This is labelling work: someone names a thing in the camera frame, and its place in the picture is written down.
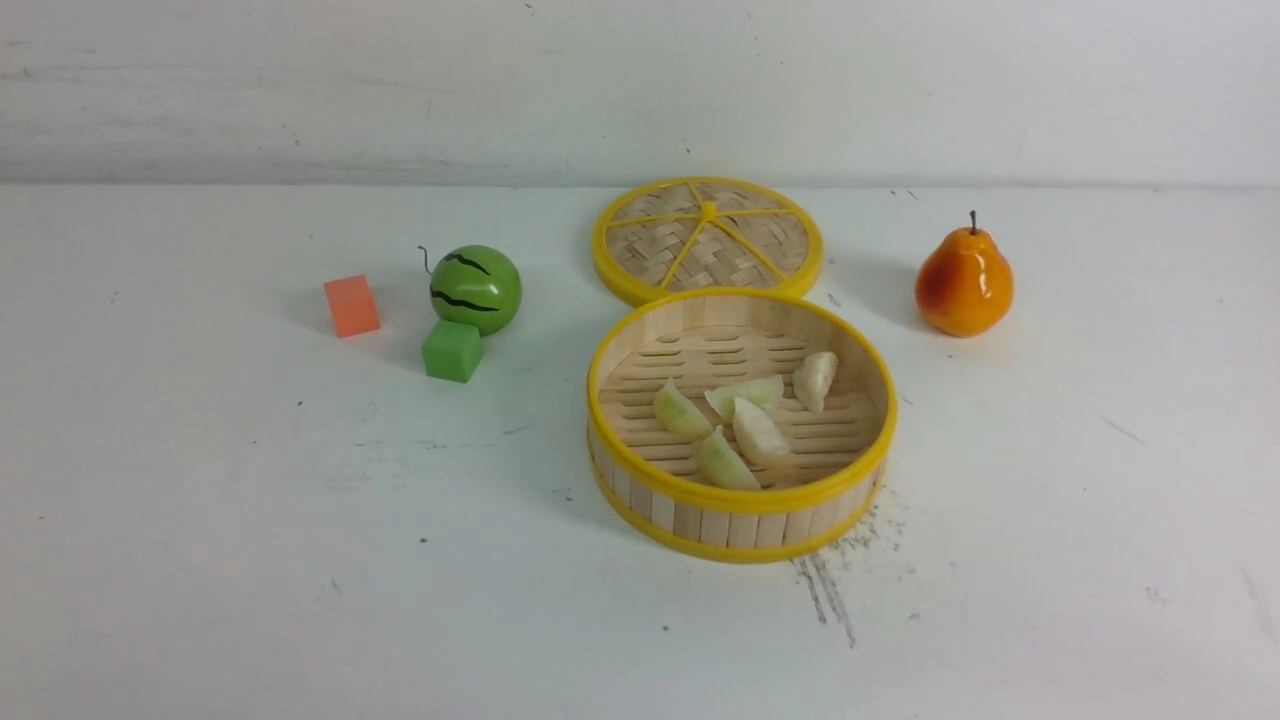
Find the green dumpling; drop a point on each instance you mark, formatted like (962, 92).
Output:
(766, 393)
(722, 467)
(678, 414)

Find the bamboo steamer tray yellow rim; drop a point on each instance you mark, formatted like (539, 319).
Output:
(701, 340)

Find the pale beige dumpling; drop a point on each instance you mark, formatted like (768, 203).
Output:
(760, 440)
(813, 378)

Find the woven bamboo steamer lid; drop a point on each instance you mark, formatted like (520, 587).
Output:
(690, 233)

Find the green toy watermelon ball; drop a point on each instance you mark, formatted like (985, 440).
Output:
(475, 285)

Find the green cube block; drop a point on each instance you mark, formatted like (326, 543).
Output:
(452, 351)

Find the orange cube block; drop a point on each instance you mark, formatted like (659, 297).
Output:
(352, 306)

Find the orange toy pear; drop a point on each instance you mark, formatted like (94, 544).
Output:
(966, 286)

